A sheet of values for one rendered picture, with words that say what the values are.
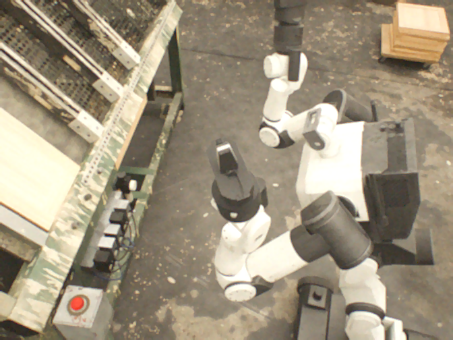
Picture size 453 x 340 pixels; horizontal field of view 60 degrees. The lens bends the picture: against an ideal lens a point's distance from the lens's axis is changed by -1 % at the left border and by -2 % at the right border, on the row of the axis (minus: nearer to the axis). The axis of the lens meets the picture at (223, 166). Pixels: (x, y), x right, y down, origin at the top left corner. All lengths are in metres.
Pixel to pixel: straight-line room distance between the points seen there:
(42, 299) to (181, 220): 1.30
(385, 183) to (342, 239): 0.18
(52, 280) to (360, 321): 1.10
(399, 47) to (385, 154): 3.08
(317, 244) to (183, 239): 1.62
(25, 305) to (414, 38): 3.59
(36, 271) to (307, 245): 0.90
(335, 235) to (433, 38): 3.28
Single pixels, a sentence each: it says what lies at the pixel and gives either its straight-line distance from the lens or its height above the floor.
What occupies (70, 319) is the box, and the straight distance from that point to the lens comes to 1.30.
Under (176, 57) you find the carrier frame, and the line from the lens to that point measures 3.11.
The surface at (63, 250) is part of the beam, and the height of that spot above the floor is 0.86.
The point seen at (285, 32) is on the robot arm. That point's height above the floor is 1.51.
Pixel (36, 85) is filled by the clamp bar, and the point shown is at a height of 1.18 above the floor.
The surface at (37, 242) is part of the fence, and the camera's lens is 1.49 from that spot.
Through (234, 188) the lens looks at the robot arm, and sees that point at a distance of 0.65.
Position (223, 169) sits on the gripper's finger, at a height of 1.59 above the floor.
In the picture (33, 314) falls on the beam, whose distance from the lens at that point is 1.44.
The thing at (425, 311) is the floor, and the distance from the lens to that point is 2.49.
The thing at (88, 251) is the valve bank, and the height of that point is 0.74.
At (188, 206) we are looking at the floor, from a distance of 2.61.
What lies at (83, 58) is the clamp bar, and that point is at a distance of 1.95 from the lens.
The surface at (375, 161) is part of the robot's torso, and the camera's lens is 1.01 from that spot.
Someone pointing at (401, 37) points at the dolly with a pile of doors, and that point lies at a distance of 4.00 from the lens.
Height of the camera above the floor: 2.07
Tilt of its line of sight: 47 degrees down
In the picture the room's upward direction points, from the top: straight up
